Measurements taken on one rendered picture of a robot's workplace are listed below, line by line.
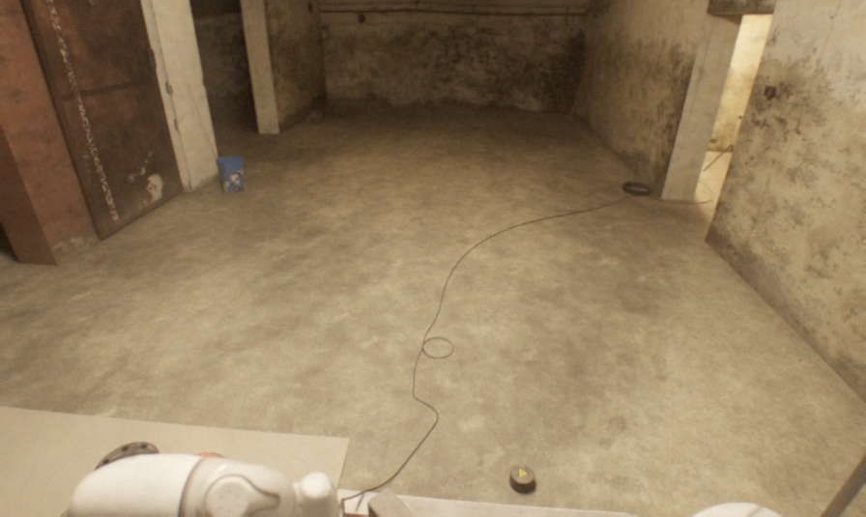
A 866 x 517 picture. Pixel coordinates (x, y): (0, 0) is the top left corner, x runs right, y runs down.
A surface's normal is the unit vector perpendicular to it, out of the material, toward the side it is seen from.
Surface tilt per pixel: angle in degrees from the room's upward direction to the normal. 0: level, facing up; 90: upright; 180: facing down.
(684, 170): 90
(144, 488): 18
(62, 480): 0
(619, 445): 0
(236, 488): 36
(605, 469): 0
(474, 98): 90
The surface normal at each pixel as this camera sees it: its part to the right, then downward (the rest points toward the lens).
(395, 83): -0.09, 0.46
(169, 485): 0.18, -0.73
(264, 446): 0.02, -0.89
